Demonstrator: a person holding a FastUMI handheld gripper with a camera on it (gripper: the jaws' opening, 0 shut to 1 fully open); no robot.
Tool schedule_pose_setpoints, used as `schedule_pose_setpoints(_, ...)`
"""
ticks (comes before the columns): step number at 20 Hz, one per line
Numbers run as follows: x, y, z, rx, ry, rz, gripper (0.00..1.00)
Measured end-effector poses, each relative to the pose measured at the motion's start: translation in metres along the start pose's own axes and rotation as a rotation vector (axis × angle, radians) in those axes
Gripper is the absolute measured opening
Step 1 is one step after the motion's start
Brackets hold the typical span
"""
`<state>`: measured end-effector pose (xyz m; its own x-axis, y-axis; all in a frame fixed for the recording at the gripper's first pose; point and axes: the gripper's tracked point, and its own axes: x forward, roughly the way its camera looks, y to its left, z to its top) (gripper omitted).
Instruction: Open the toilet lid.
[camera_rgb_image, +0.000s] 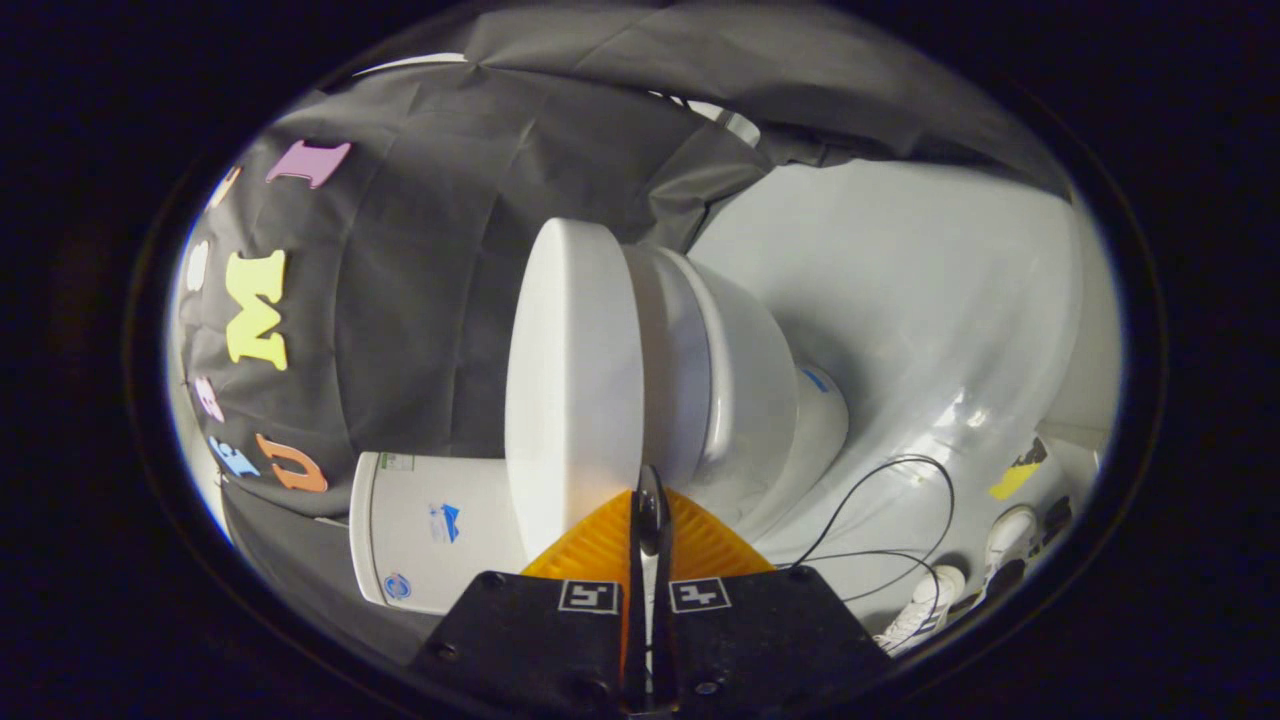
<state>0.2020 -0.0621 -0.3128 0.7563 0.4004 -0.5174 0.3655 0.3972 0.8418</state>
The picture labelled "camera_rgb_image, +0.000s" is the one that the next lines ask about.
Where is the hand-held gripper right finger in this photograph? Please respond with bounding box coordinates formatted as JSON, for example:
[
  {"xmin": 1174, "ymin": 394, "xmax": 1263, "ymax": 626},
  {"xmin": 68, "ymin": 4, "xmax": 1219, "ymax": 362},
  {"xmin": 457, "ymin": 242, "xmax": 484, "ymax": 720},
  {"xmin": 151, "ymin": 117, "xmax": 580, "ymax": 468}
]
[{"xmin": 648, "ymin": 488, "xmax": 896, "ymax": 717}]

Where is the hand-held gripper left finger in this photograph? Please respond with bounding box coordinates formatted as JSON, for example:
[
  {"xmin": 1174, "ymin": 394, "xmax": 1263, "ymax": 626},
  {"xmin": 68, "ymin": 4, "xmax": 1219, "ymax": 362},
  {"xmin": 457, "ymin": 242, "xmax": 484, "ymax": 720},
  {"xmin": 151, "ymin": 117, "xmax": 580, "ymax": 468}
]
[{"xmin": 405, "ymin": 488, "xmax": 647, "ymax": 717}]

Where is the white toilet lid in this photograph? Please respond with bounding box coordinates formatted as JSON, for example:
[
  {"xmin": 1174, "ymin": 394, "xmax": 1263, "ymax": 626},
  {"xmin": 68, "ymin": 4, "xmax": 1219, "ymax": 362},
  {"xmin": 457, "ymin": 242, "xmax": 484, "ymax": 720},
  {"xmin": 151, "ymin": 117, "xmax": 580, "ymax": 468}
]
[{"xmin": 505, "ymin": 218, "xmax": 646, "ymax": 561}]

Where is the white toilet seat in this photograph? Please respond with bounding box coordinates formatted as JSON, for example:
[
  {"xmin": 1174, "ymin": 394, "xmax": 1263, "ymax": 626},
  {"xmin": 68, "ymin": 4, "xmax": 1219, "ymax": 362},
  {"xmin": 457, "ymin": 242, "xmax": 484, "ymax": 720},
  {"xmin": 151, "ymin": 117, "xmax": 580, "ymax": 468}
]
[{"xmin": 622, "ymin": 243, "xmax": 719, "ymax": 496}]

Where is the white sneaker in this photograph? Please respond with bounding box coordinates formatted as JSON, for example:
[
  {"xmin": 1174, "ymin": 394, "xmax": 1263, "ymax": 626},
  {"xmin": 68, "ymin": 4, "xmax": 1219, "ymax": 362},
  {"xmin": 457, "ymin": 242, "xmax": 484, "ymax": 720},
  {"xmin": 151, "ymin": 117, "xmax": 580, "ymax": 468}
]
[
  {"xmin": 873, "ymin": 564, "xmax": 969, "ymax": 657},
  {"xmin": 984, "ymin": 504, "xmax": 1039, "ymax": 572}
]

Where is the yellow black floor tape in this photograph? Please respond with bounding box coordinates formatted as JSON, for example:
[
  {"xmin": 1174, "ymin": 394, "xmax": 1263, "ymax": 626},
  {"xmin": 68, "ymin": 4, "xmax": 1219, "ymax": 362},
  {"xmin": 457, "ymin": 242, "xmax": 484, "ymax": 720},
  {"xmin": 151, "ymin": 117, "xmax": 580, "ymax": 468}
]
[{"xmin": 988, "ymin": 437, "xmax": 1050, "ymax": 502}]

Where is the black backdrop cloth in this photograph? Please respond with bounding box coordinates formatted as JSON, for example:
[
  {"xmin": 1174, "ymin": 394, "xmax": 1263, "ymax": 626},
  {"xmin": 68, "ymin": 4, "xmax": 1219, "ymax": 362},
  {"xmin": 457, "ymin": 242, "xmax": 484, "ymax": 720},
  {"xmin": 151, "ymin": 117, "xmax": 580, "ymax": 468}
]
[{"xmin": 178, "ymin": 2, "xmax": 1076, "ymax": 666}]

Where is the thin black cable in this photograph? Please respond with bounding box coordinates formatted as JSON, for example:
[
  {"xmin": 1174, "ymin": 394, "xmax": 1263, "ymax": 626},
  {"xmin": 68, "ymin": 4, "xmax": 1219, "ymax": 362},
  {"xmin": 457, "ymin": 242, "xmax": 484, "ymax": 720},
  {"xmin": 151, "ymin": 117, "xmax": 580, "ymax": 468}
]
[{"xmin": 778, "ymin": 454, "xmax": 957, "ymax": 626}]

